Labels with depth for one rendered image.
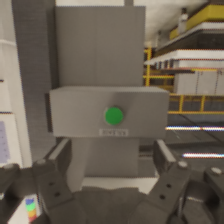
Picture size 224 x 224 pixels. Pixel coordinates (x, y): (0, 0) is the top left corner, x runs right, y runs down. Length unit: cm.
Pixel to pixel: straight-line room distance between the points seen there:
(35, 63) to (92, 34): 12
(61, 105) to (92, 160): 18
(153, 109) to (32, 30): 25
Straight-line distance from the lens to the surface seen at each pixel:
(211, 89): 786
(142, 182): 42
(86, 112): 27
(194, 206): 42
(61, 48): 36
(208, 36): 291
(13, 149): 138
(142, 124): 27
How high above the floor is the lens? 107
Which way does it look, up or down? 14 degrees up
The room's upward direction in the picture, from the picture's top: 180 degrees counter-clockwise
